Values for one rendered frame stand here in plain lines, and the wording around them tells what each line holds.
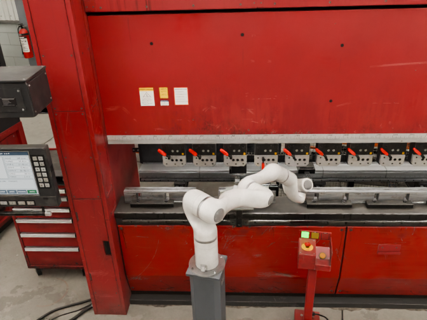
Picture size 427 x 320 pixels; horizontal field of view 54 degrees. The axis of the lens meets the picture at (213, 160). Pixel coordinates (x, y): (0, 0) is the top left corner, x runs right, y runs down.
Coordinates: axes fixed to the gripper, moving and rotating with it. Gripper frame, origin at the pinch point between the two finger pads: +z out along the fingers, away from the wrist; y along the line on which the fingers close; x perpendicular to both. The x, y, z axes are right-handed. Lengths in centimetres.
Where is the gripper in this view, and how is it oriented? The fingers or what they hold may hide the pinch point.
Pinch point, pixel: (281, 186)
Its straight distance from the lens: 289.9
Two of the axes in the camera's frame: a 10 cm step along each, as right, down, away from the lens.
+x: -8.9, 2.4, -3.8
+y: -2.6, -9.7, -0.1
